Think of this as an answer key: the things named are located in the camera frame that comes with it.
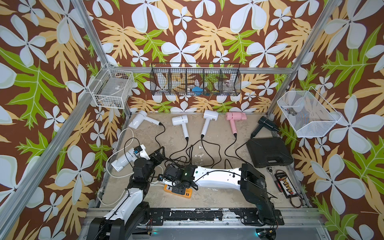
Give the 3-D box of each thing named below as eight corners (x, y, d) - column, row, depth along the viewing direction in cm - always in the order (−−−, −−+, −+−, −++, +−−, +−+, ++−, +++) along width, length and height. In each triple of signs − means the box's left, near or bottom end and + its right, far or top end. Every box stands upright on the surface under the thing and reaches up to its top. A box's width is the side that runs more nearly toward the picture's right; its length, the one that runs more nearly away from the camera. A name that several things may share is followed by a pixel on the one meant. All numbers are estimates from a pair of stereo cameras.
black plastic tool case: (252, 166, 93) (256, 162, 88) (245, 142, 105) (248, 136, 100) (290, 166, 93) (295, 162, 88) (279, 142, 105) (283, 136, 100)
